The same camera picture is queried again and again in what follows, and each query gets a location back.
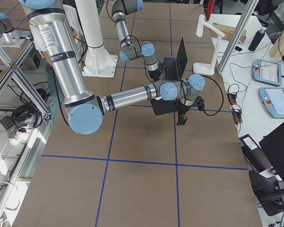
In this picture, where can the cardboard box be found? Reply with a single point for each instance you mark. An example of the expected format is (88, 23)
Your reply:
(228, 31)

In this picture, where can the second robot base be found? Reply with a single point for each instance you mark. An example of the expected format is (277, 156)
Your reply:
(9, 35)

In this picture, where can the blue teach pendant upper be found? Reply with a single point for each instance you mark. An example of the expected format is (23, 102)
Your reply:
(267, 72)

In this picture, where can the aluminium frame post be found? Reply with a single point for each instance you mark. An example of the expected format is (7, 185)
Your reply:
(244, 18)

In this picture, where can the blue teach pendant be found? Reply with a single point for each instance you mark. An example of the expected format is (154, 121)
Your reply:
(267, 72)
(273, 100)

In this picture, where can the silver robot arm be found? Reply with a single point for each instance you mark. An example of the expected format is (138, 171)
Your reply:
(131, 48)
(86, 110)

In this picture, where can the blue teach pendant lower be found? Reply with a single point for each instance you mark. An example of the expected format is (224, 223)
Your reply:
(273, 100)

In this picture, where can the grey laptop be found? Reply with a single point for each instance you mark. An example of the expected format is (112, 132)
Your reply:
(176, 65)

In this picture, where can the black monitor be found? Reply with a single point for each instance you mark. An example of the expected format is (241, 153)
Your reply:
(273, 148)

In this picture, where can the black mouse pad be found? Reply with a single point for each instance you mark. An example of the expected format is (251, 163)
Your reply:
(161, 107)

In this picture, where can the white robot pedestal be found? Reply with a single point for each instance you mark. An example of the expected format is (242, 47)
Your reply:
(98, 62)

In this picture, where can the black water bottle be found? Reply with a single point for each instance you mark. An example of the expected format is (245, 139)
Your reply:
(257, 39)

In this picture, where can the white desk lamp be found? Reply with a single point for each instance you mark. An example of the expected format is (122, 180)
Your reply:
(205, 56)

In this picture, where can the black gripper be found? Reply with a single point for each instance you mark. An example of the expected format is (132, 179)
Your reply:
(154, 75)
(183, 109)

